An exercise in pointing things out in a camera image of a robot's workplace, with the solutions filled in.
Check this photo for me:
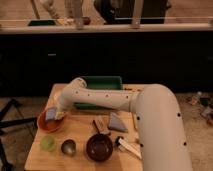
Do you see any light green cup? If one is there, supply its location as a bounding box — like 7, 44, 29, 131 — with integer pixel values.
40, 135, 55, 152

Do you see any green plastic tray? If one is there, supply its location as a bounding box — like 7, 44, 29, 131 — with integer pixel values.
74, 76, 123, 110

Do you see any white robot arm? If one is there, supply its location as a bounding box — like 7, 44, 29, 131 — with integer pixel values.
55, 77, 193, 171

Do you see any small metal cup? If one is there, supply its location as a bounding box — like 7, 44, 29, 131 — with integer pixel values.
61, 139, 76, 156

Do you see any dark long counter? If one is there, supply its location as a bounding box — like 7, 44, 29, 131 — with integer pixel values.
0, 25, 213, 97

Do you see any dark spoon in bowl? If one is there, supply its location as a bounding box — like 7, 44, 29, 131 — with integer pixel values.
92, 120, 101, 134

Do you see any dark purple bowl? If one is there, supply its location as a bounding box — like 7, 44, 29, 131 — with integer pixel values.
86, 134, 113, 162

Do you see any black tripod stand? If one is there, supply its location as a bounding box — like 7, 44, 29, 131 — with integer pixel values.
0, 98, 37, 171

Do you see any grey folded cloth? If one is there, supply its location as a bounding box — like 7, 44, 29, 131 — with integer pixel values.
108, 112, 128, 132

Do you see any red orange bowl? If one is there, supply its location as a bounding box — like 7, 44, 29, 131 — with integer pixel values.
37, 109, 64, 133

